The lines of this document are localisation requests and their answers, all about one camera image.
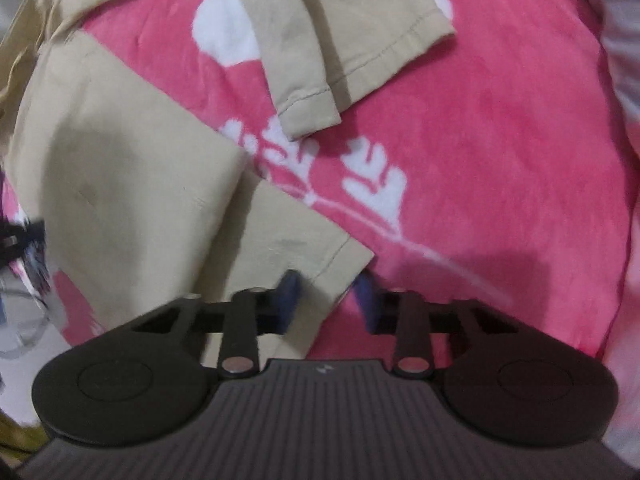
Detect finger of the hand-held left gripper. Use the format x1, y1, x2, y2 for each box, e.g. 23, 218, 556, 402
0, 217, 47, 268

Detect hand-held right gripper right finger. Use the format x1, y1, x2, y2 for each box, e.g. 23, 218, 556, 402
352, 271, 521, 378

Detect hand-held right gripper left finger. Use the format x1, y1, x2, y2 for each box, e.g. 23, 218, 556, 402
131, 270, 302, 377

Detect beige pants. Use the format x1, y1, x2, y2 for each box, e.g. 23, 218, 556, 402
0, 0, 457, 361

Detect pink floral blanket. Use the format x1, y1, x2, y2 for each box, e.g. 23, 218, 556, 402
0, 0, 636, 361

